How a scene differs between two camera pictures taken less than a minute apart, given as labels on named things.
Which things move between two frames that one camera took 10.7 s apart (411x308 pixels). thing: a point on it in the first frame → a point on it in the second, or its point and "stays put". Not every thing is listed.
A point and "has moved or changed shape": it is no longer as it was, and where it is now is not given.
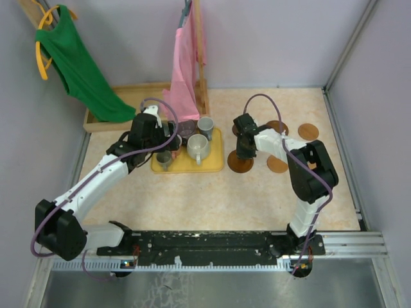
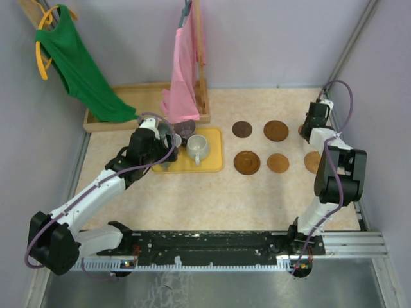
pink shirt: [181, 97] stays put
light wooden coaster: [276, 165] stays put
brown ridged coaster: [275, 124] stays put
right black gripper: [241, 153] → [307, 120]
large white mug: [198, 147] stays put
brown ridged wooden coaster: [239, 165] has moved or changed shape
